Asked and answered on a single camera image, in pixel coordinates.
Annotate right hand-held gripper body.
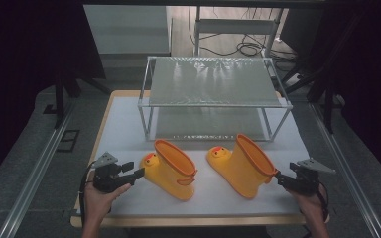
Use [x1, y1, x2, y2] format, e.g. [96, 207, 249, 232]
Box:
[287, 158, 337, 198]

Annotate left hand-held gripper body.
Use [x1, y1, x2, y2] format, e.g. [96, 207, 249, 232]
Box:
[92, 152, 137, 194]

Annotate yellow duck rain boot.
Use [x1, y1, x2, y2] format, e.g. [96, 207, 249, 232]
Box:
[140, 139, 198, 202]
[205, 133, 280, 200]

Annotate two-tier metal shoe rack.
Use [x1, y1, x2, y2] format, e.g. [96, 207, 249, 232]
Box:
[137, 56, 294, 143]

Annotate person's right hand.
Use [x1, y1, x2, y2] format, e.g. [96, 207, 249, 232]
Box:
[290, 183, 328, 223]

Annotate person's left hand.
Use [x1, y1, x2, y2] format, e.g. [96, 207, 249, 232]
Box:
[83, 171, 132, 226]

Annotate black stand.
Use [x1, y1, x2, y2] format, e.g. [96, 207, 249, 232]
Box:
[53, 63, 111, 131]
[282, 49, 346, 135]

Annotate white table mat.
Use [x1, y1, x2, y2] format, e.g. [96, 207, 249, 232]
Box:
[75, 95, 312, 218]

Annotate white cabinet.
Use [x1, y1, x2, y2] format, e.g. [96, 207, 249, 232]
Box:
[83, 4, 174, 56]

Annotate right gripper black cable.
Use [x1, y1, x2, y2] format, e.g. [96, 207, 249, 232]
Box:
[317, 181, 331, 223]

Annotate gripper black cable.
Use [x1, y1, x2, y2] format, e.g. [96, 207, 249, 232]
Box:
[317, 181, 331, 223]
[78, 161, 97, 226]

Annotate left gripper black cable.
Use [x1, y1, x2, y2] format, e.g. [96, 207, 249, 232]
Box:
[78, 161, 97, 226]

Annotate aluminium rail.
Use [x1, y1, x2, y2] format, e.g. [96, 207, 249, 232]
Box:
[0, 98, 77, 238]
[310, 102, 381, 238]

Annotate black floor cables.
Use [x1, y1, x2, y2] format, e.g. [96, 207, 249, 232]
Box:
[188, 6, 300, 67]

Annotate grey metal stand frame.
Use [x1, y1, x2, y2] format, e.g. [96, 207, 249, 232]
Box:
[193, 5, 285, 60]

